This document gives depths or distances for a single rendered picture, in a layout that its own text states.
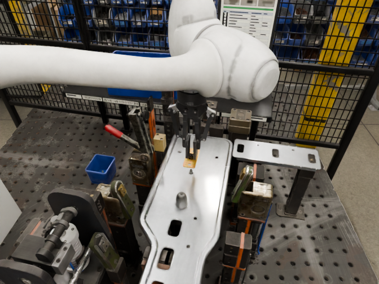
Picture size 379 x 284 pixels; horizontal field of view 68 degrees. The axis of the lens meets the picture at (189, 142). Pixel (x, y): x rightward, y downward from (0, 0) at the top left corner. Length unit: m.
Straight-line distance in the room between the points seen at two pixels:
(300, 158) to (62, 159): 1.08
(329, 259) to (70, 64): 1.03
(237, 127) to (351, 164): 1.76
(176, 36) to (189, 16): 0.05
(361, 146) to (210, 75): 2.54
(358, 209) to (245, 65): 2.00
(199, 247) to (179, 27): 0.52
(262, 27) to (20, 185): 1.23
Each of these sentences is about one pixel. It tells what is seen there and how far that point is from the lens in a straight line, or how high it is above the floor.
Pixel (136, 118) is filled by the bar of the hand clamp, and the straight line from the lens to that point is 0.80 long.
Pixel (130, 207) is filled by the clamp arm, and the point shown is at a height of 1.01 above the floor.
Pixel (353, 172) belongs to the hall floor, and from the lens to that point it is 2.64.
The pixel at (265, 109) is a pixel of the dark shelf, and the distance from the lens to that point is 1.17.
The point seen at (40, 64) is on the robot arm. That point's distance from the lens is 0.52.
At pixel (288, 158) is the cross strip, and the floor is 1.00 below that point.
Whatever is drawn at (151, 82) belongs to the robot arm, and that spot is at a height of 1.44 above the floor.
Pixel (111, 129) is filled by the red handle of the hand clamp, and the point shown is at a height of 1.14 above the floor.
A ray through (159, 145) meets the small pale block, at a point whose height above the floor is 1.04.
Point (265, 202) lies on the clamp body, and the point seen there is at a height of 1.02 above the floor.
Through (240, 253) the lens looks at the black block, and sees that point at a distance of 0.80.
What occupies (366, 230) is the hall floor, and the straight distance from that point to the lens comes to 2.28.
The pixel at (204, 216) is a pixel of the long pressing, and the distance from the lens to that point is 0.81.
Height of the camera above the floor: 1.66
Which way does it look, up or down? 41 degrees down
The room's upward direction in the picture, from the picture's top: straight up
